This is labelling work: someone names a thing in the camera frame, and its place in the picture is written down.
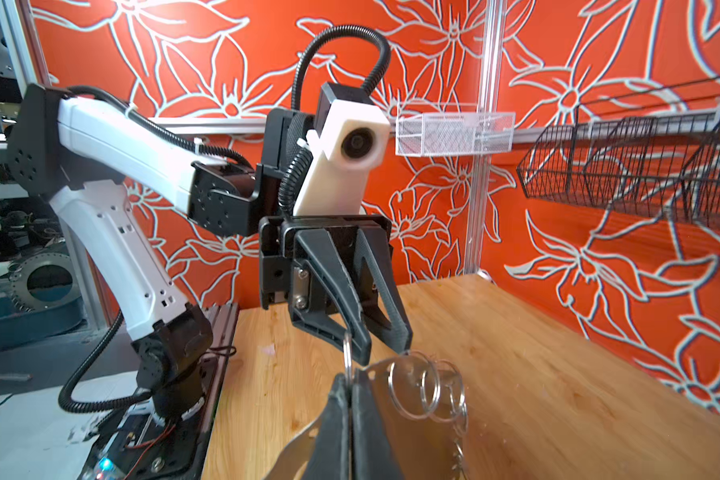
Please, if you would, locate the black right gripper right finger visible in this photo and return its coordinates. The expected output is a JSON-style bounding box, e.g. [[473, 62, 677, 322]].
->
[[351, 370, 404, 480]]

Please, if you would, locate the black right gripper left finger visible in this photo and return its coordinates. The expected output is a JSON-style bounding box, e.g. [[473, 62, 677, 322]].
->
[[262, 371, 354, 480]]

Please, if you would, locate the black wire mesh basket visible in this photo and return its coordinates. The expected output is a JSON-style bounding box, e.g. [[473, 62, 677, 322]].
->
[[516, 75, 720, 230]]

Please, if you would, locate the silver metal key organiser ring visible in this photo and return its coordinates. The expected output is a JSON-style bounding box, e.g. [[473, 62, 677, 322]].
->
[[275, 332, 472, 480]]

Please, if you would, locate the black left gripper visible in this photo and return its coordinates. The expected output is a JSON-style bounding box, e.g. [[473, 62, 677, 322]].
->
[[259, 215, 413, 366]]

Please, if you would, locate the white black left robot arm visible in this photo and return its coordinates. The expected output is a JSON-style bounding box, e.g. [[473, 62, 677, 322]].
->
[[7, 25, 413, 423]]

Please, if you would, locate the aluminium frame corner post left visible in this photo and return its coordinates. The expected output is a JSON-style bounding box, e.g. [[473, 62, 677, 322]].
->
[[463, 0, 507, 275]]

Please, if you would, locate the clear acrylic basket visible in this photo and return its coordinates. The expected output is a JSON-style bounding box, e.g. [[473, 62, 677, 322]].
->
[[394, 101, 515, 157]]

